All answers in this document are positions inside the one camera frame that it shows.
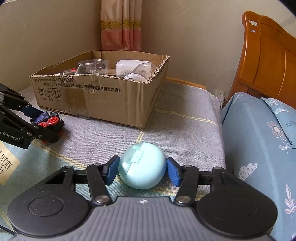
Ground black cable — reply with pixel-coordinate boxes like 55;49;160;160
0;223;16;235

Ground clear plastic cup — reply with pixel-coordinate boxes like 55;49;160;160
124;62;157;82

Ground wooden bed headboard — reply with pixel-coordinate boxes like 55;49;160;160
228;11;295;108

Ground brown cardboard box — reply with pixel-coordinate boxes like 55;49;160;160
30;51;170;129

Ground card with black lettering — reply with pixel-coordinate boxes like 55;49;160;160
0;142;20;185

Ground light blue egg case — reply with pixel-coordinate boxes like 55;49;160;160
118;142;167;190

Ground grey checked blanket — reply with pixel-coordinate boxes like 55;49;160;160
1;82;225;227

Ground blue floral bedding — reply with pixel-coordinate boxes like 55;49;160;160
221;92;296;240

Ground pink orange curtain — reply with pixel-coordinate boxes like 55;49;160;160
100;0;142;51

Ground clear round plastic container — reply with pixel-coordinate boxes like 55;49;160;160
75;59;109;75

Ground white wall plug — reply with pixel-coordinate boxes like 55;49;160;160
214;89;225;101

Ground glass jar yellow beads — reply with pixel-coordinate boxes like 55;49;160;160
56;68;77;76

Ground blue cube toy red buttons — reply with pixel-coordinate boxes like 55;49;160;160
31;111;65;143

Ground white plastic bottle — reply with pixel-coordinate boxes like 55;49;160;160
115;59;151;76

